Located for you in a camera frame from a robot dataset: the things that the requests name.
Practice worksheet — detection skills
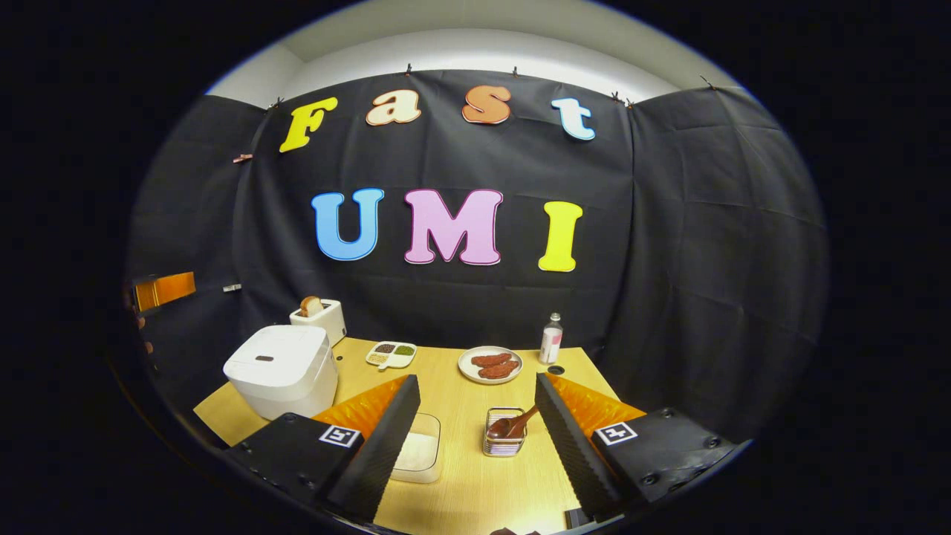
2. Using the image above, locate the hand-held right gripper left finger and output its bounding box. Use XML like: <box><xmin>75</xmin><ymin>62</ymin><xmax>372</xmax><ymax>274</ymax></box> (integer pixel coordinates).
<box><xmin>225</xmin><ymin>374</ymin><xmax>423</xmax><ymax>523</ymax></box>

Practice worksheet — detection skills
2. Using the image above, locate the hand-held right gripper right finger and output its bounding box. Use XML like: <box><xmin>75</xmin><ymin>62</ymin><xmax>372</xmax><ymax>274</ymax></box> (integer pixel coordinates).
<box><xmin>535</xmin><ymin>372</ymin><xmax>744</xmax><ymax>523</ymax></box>

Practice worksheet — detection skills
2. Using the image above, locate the brown wooden spoon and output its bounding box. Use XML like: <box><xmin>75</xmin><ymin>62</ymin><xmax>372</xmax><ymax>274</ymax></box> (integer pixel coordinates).
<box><xmin>487</xmin><ymin>405</ymin><xmax>541</xmax><ymax>441</ymax></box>

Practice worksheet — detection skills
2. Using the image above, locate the metal wire chopstick holder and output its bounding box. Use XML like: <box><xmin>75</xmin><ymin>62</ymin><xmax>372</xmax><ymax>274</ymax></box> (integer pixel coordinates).
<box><xmin>483</xmin><ymin>406</ymin><xmax>528</xmax><ymax>458</ymax></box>

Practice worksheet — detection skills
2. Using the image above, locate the white rice cooker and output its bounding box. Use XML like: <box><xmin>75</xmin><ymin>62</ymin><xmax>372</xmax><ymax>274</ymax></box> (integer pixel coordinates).
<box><xmin>223</xmin><ymin>325</ymin><xmax>340</xmax><ymax>421</ymax></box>

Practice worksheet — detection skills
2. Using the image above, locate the clear rice container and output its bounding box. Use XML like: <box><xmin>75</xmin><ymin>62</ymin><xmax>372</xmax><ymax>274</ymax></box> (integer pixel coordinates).
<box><xmin>388</xmin><ymin>412</ymin><xmax>442</xmax><ymax>484</ymax></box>

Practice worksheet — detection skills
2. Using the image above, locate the white divided bean dish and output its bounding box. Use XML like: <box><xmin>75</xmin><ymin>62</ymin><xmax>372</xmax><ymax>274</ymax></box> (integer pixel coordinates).
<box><xmin>365</xmin><ymin>341</ymin><xmax>418</xmax><ymax>371</ymax></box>

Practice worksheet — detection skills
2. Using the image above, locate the clear bottle pink label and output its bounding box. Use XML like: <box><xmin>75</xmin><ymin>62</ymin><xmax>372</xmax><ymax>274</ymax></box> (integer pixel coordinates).
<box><xmin>539</xmin><ymin>312</ymin><xmax>564</xmax><ymax>365</ymax></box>

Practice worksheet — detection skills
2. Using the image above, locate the white round plate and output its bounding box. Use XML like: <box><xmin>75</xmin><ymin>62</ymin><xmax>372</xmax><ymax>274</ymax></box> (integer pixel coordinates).
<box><xmin>458</xmin><ymin>346</ymin><xmax>524</xmax><ymax>385</ymax></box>

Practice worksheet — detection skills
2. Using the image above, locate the white toaster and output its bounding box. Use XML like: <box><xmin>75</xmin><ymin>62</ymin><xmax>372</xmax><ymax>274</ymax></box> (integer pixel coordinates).
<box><xmin>289</xmin><ymin>299</ymin><xmax>348</xmax><ymax>348</ymax></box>

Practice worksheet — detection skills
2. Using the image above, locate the black backdrop cloth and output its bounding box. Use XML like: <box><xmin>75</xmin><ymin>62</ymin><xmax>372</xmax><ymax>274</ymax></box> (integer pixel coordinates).
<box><xmin>123</xmin><ymin>68</ymin><xmax>829</xmax><ymax>447</ymax></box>

